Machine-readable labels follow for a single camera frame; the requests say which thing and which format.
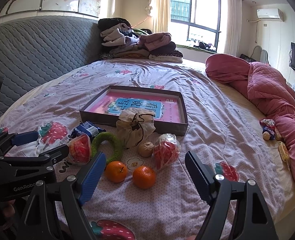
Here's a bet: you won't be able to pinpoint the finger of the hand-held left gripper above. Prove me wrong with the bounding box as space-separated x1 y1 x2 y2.
0 131 40 155
0 145 70 168

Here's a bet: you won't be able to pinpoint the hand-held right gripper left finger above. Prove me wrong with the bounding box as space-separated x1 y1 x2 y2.
16 151 107 240

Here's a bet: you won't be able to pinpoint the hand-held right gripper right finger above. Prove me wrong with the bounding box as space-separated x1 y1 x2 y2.
184 151 279 240

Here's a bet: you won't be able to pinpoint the orange tangerine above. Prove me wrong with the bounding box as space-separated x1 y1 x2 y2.
105 161 128 183
133 166 156 189

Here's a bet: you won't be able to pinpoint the green fuzzy ring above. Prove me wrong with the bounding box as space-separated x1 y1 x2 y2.
91 132 125 164

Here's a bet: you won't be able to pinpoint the clear packet red snacks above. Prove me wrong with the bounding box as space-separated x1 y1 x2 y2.
152 133 180 170

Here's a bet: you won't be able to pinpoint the shallow cardboard box tray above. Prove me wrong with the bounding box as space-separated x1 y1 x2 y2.
79 85 188 137

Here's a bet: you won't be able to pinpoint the walnut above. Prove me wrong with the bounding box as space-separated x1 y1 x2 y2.
138 142 154 157

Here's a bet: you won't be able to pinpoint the beige drawstring pouch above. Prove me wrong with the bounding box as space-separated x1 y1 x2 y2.
116 110 156 148

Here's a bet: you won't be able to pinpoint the person's left hand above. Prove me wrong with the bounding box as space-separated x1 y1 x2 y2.
1 199 17 220

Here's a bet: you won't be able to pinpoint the beige bed sheet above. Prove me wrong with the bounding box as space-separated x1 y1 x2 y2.
212 80 295 230

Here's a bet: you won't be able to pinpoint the red white snack packet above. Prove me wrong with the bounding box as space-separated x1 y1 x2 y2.
260 119 275 130

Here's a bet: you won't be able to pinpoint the yellow snack packet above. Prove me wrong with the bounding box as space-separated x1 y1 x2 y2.
277 141 290 170

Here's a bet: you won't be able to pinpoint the grey quilted headboard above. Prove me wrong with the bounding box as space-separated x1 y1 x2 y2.
0 15 105 120

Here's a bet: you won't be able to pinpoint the pink quilted duvet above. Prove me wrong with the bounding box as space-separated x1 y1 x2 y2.
205 54 295 184

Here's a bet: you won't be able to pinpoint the green window seat mat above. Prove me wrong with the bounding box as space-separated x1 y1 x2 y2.
176 44 228 54

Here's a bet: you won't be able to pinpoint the dark cloth heap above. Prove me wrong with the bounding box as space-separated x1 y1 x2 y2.
194 41 216 52

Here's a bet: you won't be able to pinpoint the pile of folded clothes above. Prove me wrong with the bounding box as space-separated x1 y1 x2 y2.
98 17 183 63

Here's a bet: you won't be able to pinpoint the cream curtain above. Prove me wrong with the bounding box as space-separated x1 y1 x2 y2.
152 0 171 34
224 0 243 55

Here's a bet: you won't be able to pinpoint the window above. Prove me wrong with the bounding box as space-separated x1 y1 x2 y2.
169 0 223 48

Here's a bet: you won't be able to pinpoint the white air conditioner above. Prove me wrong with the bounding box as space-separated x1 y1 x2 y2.
257 8 284 22

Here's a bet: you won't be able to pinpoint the white arched mirror frame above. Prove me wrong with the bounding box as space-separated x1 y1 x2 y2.
252 45 269 63

